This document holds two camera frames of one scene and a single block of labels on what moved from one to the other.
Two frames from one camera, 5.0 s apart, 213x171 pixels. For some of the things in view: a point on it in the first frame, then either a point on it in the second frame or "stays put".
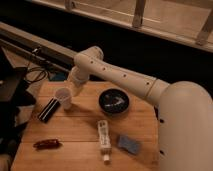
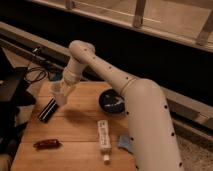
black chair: x=15 y=94 stays put
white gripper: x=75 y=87 -> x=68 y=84
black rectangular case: x=49 y=110 stays put
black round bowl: x=113 y=101 stays put
